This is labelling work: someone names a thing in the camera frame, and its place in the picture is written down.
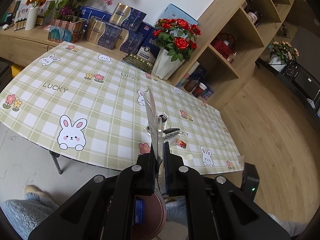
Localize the gold blue gift box left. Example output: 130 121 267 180
84 18 122 50

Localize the low wooden cabinet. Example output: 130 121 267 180
0 24 131 68

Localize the orange flowers white vase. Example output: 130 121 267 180
25 0 46 31

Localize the red gift basket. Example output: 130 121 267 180
210 33 235 59

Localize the red lighter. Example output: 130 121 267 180
175 138 187 149

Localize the pink roses white pot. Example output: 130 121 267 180
268 41 299 72

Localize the wooden shelf unit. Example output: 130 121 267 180
169 0 295 109

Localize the cream plastic spork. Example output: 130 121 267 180
183 154 193 160

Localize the maroon trash bin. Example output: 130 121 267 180
131 193 167 239

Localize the green plaid tablecloth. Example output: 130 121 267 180
1 42 244 174

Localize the light blue tall box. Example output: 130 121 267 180
159 3 199 25

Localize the gold blue gift box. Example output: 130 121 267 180
108 3 147 32
119 29 144 54
84 18 122 50

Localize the gold blue gift box upper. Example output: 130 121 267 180
108 3 147 32

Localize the green gold tray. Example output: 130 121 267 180
122 54 153 74

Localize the stack of paper cups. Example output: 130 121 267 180
176 61 199 88

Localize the gold blue gift box right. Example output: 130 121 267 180
119 29 144 54

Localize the red rose bouquet white vase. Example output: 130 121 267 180
152 18 201 80

